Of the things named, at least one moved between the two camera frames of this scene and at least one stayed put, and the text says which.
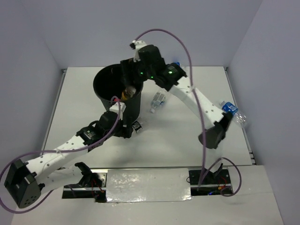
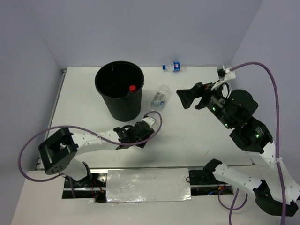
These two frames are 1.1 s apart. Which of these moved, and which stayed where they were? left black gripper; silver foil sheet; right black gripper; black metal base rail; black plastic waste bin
Moved: right black gripper; left black gripper
Stayed: black metal base rail; silver foil sheet; black plastic waste bin
